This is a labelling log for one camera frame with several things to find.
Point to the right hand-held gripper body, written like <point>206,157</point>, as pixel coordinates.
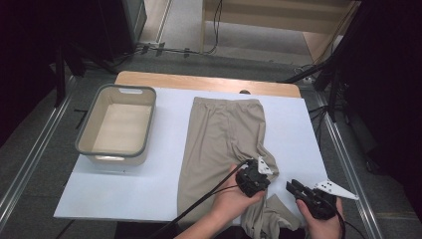
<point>320,204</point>

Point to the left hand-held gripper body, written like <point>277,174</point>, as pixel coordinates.
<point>252,179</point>

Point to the beige pants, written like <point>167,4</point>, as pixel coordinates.
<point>219,139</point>

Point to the beige basket with grey rim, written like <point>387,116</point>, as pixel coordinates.
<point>122,129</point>

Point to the person's right hand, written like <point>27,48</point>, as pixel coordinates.
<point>323,229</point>

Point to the person's left hand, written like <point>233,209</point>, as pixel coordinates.
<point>232,204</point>

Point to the dark round table grommet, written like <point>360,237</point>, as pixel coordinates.
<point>244,92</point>

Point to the white table mat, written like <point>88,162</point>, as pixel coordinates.
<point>159,186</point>

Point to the black metal stand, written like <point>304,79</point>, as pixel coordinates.
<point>333,96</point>
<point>59,76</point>

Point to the dark curtain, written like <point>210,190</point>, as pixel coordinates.
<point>26,49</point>
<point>391,83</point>

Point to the light wooden furniture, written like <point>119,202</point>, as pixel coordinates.
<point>265,15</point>

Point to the dark grey cabinet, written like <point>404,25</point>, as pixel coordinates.
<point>134,16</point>

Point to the metal floor rail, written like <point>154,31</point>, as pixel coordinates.
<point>30,162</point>
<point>348,172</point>

